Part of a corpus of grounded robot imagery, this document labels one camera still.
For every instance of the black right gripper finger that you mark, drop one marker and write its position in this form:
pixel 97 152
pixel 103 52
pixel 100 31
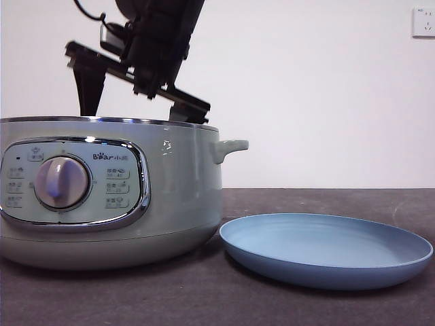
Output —
pixel 187 115
pixel 87 91

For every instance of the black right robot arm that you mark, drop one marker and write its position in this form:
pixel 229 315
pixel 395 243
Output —
pixel 124 5

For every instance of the pale green electric steamer pot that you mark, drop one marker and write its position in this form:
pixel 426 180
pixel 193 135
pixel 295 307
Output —
pixel 190 190

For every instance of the blue round plate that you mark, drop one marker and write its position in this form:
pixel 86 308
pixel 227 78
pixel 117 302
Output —
pixel 306 244

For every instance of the pale grey right camera box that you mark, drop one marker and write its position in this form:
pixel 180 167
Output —
pixel 110 35

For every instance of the white wall socket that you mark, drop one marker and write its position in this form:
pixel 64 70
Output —
pixel 425 22

